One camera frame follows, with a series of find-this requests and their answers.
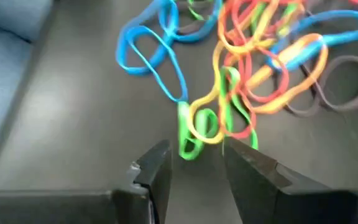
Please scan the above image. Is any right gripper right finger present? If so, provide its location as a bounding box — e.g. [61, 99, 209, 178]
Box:
[223, 136, 358, 224]

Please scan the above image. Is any green rubber band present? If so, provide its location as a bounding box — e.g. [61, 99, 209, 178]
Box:
[177, 101, 221, 161]
[218, 66, 260, 151]
[187, 0, 217, 22]

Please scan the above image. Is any blue rubber band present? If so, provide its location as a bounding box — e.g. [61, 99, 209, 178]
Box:
[158, 0, 224, 44]
[115, 0, 180, 76]
[129, 26, 190, 104]
[265, 9, 358, 72]

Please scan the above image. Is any orange rubber band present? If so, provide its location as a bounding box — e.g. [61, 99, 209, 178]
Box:
[247, 32, 329, 114]
[218, 0, 307, 55]

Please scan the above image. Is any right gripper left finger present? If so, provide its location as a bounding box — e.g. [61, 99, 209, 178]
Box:
[112, 139, 173, 224]

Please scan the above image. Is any yellow rubber band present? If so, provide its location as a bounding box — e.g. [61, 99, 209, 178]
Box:
[187, 40, 229, 146]

